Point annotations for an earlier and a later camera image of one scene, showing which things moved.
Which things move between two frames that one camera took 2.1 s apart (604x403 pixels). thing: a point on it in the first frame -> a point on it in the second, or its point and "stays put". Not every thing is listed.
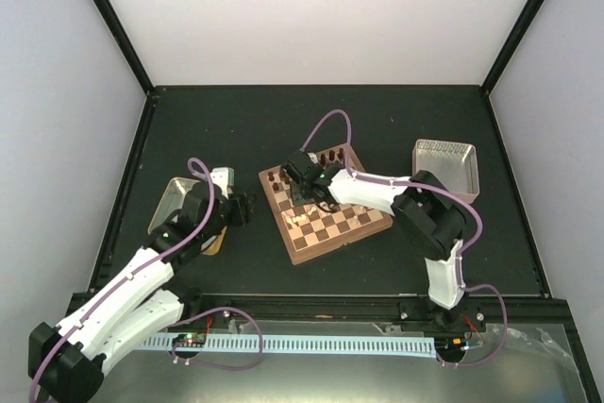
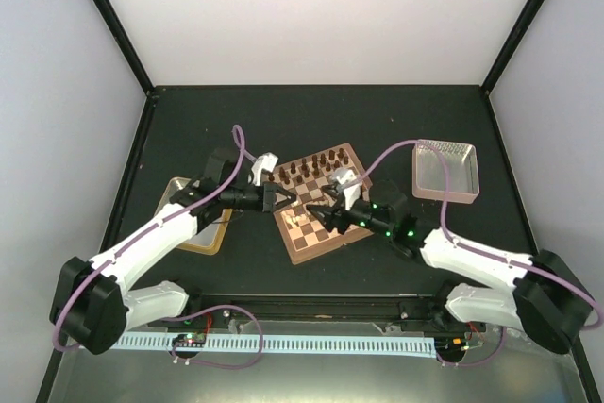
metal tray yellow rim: x=173 y=200 stays put
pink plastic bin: x=454 y=163 stays put
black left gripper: x=243 y=211 -> x=267 y=200
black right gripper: x=297 y=198 -> x=331 y=213
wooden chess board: x=309 y=230 stays put
